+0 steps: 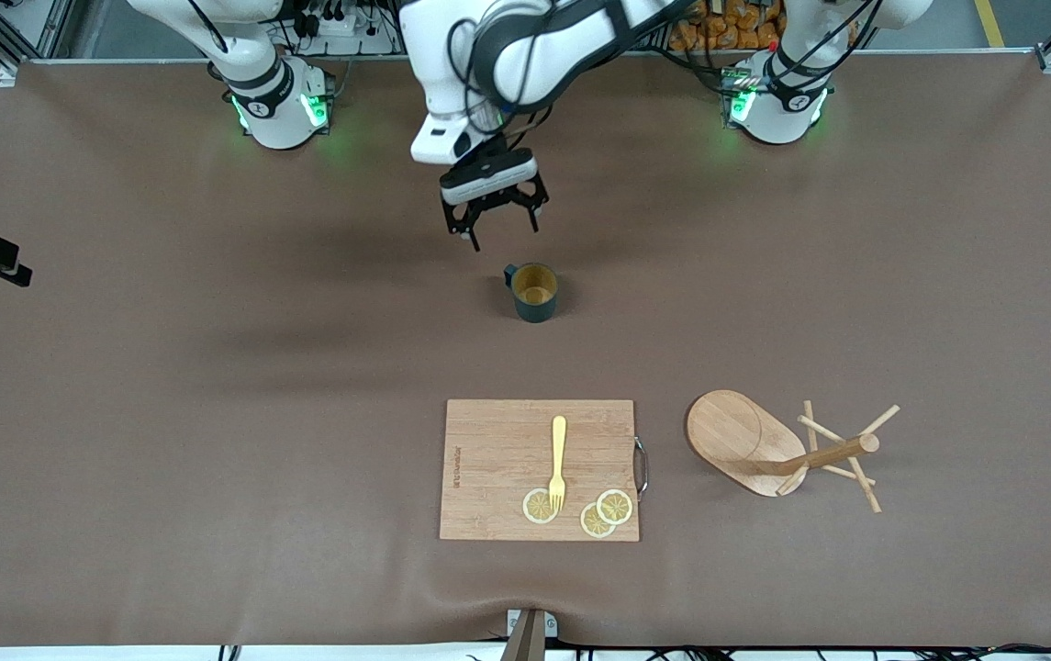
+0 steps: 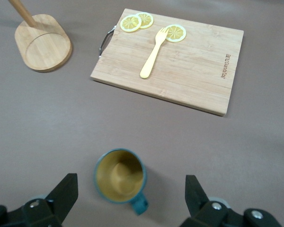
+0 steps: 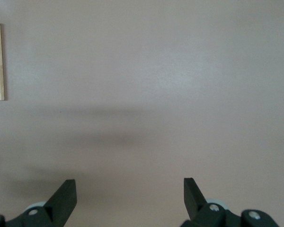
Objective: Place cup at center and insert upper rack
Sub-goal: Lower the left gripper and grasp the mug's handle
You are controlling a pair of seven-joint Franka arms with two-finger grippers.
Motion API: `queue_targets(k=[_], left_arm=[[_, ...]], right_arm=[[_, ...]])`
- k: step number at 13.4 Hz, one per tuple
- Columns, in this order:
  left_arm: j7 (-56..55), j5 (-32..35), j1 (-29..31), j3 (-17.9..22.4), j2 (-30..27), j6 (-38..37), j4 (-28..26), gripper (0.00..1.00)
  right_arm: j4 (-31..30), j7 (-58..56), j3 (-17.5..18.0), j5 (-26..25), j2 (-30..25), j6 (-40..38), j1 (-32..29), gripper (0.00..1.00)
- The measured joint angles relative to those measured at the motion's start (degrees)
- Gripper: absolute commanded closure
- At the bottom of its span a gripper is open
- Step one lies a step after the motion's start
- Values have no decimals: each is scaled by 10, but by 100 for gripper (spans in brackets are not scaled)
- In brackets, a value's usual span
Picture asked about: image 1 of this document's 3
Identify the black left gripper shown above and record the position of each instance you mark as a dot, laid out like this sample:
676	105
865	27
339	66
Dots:
492	202

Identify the dark green cup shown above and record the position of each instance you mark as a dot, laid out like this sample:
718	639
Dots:
534	310

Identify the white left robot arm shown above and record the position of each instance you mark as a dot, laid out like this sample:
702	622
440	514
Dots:
429	64

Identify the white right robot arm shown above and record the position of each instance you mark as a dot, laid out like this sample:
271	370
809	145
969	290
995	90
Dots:
277	110

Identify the wooden cup rack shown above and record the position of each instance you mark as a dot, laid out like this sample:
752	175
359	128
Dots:
732	436

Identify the brown table mat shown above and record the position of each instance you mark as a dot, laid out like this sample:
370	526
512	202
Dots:
305	321

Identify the white power strip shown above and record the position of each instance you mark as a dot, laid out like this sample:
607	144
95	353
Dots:
341	28

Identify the yellow plastic fork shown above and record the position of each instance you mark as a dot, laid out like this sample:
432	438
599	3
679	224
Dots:
559	441

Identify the wooden cutting board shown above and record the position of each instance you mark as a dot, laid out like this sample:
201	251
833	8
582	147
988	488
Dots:
497	459

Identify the pile of orange packets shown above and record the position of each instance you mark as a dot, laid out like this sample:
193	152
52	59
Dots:
727	37

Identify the lemon slice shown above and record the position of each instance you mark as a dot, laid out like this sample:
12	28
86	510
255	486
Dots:
534	509
591	525
615	507

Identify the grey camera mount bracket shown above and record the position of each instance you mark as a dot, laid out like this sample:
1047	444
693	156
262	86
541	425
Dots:
525	643

